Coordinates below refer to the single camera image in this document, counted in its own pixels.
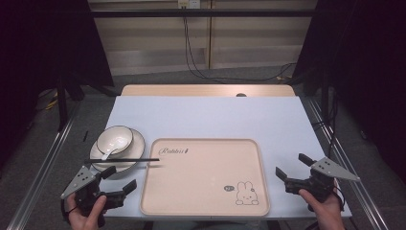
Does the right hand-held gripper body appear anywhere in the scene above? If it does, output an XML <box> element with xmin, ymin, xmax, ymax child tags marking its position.
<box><xmin>284</xmin><ymin>155</ymin><xmax>362</xmax><ymax>213</ymax></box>

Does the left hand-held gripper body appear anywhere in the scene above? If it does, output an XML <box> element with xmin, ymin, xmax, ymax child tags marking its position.
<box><xmin>60</xmin><ymin>165</ymin><xmax>126</xmax><ymax>228</ymax></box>

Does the black chopstick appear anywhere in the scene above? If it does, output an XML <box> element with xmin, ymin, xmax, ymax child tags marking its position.
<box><xmin>83</xmin><ymin>158</ymin><xmax>160</xmax><ymax>164</ymax></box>
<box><xmin>84</xmin><ymin>157</ymin><xmax>161</xmax><ymax>162</ymax></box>

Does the white ceramic spoon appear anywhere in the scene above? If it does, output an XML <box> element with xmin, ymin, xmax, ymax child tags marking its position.
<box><xmin>101</xmin><ymin>147</ymin><xmax>124</xmax><ymax>162</ymax></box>

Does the white bowl with dark rim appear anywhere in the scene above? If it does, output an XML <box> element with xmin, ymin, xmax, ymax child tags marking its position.
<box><xmin>96</xmin><ymin>125</ymin><xmax>135</xmax><ymax>156</ymax></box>

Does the white plate with dark rim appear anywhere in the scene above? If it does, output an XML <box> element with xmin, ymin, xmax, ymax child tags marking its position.
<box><xmin>88</xmin><ymin>127</ymin><xmax>147</xmax><ymax>173</ymax></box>

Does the beige tray with rabbit print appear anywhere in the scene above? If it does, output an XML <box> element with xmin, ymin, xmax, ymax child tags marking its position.
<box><xmin>139</xmin><ymin>137</ymin><xmax>272</xmax><ymax>218</ymax></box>

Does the person's right hand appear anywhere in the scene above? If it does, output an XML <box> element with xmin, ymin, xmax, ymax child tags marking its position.
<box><xmin>298</xmin><ymin>188</ymin><xmax>347</xmax><ymax>230</ymax></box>

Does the person's left hand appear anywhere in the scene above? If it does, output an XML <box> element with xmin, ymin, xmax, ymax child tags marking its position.
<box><xmin>65</xmin><ymin>194</ymin><xmax>108</xmax><ymax>230</ymax></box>

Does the black metal stand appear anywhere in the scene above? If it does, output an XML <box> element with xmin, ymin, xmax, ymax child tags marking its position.
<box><xmin>320</xmin><ymin>68</ymin><xmax>331</xmax><ymax>124</ymax></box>
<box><xmin>56</xmin><ymin>72</ymin><xmax>69</xmax><ymax>132</ymax></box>

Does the light blue table mat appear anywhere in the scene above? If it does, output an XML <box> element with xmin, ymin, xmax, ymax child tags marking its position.
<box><xmin>102</xmin><ymin>95</ymin><xmax>352</xmax><ymax>220</ymax></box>

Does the black curtain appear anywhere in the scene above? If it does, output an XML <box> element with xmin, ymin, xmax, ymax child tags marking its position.
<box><xmin>291</xmin><ymin>0</ymin><xmax>406</xmax><ymax>183</ymax></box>
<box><xmin>0</xmin><ymin>0</ymin><xmax>115</xmax><ymax>171</ymax></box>

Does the black horizontal bar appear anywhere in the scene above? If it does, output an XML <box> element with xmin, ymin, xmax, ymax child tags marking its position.
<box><xmin>88</xmin><ymin>9</ymin><xmax>318</xmax><ymax>18</ymax></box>

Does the metal floor rail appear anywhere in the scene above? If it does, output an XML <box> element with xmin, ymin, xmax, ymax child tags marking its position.
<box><xmin>302</xmin><ymin>95</ymin><xmax>391</xmax><ymax>230</ymax></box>
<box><xmin>5</xmin><ymin>101</ymin><xmax>82</xmax><ymax>230</ymax></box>

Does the black floor cable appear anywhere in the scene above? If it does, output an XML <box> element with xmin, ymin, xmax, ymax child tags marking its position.
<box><xmin>311</xmin><ymin>92</ymin><xmax>341</xmax><ymax>159</ymax></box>

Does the yellow cable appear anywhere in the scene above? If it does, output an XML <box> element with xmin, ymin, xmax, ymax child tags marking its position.
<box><xmin>43</xmin><ymin>90</ymin><xmax>61</xmax><ymax>111</ymax></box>

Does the white wall socket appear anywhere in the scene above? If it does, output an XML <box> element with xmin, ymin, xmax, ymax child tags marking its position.
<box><xmin>177</xmin><ymin>0</ymin><xmax>201</xmax><ymax>10</ymax></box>

